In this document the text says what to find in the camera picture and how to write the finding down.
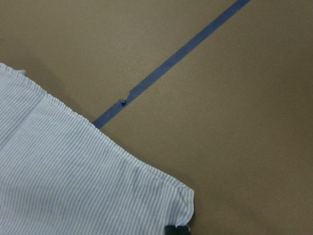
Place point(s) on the light blue striped shirt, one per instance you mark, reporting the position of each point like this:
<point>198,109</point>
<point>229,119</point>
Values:
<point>60,175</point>

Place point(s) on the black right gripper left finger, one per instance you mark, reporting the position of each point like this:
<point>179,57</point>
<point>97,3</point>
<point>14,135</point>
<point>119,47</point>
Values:
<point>170,230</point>

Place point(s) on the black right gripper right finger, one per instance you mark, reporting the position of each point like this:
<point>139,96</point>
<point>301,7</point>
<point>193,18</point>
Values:
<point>183,230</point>

